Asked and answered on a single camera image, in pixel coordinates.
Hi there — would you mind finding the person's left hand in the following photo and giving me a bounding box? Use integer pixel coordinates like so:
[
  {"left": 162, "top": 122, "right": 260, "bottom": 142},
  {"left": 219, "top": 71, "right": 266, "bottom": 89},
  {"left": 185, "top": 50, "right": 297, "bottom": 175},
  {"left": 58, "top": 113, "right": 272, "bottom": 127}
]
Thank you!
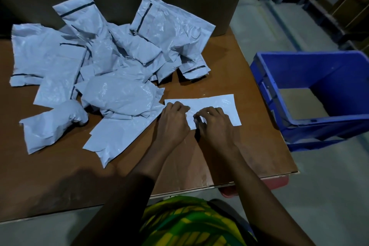
[{"left": 156, "top": 101, "right": 191, "bottom": 149}]

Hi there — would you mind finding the person's right hand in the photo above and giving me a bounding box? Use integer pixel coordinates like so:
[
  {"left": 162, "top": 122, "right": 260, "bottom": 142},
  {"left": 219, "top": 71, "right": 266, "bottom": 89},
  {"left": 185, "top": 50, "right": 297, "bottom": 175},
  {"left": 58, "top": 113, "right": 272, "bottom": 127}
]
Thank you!
[{"left": 193, "top": 106, "right": 236, "bottom": 152}]

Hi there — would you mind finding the white mailer sheet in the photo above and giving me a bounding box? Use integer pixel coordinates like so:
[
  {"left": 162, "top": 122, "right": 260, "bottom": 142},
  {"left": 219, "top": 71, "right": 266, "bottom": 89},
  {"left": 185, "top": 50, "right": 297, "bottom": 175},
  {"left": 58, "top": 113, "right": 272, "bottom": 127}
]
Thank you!
[{"left": 164, "top": 94, "right": 242, "bottom": 131}]

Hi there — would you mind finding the person's right forearm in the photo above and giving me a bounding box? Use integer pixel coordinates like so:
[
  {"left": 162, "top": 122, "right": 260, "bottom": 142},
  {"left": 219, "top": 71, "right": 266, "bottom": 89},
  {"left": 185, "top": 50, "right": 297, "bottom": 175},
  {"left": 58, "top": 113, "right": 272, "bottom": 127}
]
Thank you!
[{"left": 208, "top": 146, "right": 316, "bottom": 246}]

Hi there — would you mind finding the person's left forearm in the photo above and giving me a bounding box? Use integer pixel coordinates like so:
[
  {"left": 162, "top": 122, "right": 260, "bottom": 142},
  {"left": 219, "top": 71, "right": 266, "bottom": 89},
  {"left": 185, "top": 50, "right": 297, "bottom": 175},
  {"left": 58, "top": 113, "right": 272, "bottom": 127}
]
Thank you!
[{"left": 71, "top": 143, "right": 185, "bottom": 246}]

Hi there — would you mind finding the pile of grey poly bags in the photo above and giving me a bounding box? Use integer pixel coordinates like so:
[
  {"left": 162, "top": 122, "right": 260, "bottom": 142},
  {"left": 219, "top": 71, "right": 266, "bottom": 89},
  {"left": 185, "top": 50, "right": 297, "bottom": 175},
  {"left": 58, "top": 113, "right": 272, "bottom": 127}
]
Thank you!
[{"left": 9, "top": 0, "right": 216, "bottom": 169}]

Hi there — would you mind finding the red plastic stool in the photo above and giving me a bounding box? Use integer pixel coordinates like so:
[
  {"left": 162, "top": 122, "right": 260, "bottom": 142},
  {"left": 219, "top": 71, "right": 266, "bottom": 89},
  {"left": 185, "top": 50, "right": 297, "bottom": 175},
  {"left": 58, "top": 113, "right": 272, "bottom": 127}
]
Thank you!
[{"left": 220, "top": 174, "right": 289, "bottom": 199}]

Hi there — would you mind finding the green yellow patterned garment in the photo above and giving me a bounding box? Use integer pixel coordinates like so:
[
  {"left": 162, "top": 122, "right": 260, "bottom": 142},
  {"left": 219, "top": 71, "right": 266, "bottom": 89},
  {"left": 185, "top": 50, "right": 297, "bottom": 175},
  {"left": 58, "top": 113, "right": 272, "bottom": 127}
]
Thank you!
[{"left": 140, "top": 195, "right": 258, "bottom": 246}]

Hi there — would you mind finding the blue plastic crate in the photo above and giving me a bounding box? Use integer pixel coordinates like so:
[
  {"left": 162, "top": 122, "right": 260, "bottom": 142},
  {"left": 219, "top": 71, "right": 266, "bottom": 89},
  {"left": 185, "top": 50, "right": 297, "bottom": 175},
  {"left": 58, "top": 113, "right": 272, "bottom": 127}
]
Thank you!
[{"left": 250, "top": 50, "right": 369, "bottom": 152}]

